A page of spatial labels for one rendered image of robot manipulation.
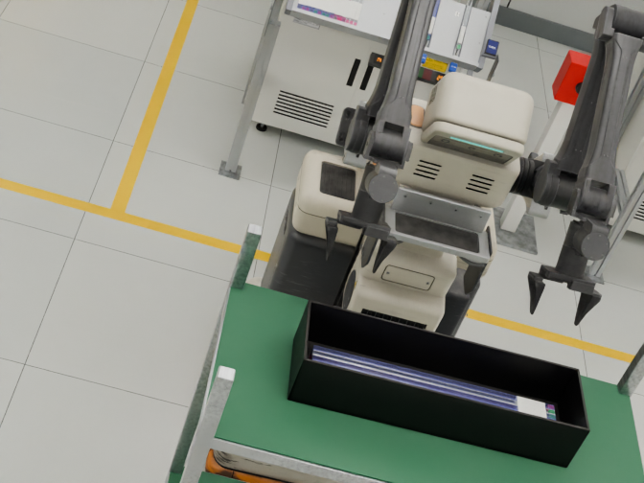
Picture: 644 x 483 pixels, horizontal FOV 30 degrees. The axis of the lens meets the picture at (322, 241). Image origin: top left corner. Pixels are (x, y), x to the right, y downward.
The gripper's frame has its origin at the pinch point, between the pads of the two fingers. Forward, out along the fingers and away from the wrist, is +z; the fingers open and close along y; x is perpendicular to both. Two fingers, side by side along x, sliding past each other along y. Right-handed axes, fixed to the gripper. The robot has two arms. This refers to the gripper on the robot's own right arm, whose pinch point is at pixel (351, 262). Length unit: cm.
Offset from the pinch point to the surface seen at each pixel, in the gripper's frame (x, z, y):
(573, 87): 186, -46, 91
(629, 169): 218, -22, 133
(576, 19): 374, -79, 141
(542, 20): 376, -74, 125
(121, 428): 90, 81, -32
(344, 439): -20.2, 29.0, 5.0
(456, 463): -19.7, 28.4, 27.3
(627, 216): 192, -7, 128
